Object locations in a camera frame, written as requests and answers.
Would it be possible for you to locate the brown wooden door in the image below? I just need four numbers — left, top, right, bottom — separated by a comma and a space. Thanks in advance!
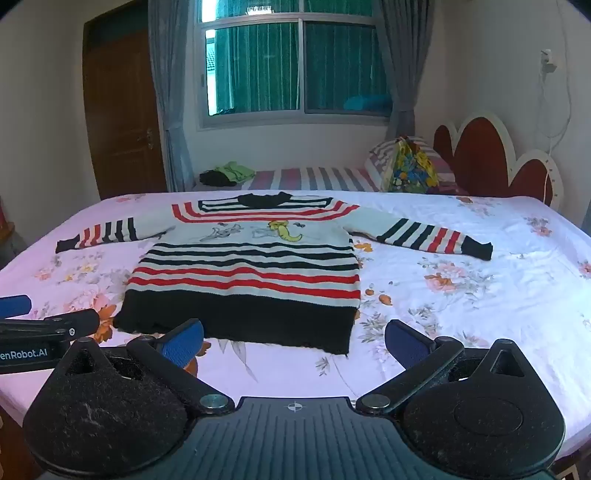
82, 0, 168, 202

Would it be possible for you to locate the window with white frame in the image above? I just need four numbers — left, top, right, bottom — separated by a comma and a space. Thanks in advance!
196, 0, 394, 133

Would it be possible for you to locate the bed with striped sheet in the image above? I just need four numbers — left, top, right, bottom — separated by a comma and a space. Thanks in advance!
194, 165, 385, 193

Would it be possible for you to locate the colourful floral pillow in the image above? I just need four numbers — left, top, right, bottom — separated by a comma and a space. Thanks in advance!
385, 137, 442, 194

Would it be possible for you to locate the green cloth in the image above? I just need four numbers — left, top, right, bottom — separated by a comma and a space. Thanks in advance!
217, 161, 256, 184

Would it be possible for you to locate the dark cloth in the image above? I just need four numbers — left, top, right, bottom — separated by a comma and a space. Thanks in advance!
199, 169, 239, 187

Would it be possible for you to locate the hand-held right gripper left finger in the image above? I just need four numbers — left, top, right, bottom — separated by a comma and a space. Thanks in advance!
54, 318, 235, 412

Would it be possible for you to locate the grey curtain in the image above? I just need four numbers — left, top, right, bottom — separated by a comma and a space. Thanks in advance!
148, 0, 205, 193
371, 0, 437, 142

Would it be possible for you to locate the red and white headboard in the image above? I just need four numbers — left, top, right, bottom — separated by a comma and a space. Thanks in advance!
433, 111, 563, 212

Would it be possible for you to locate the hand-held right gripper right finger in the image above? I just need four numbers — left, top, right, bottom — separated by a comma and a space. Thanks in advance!
356, 318, 541, 414

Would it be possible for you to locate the white cable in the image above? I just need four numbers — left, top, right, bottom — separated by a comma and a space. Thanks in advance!
531, 0, 574, 155

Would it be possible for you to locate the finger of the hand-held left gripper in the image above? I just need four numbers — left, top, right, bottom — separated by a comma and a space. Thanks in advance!
0, 308, 101, 343
0, 294, 32, 319

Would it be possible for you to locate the striped knit sweater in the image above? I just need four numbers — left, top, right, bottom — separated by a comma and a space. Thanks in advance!
55, 191, 494, 356

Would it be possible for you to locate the striped pillow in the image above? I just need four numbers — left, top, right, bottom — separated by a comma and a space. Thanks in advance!
365, 135, 459, 193

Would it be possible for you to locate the bed with floral sheet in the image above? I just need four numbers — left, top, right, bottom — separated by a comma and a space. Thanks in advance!
0, 190, 591, 462

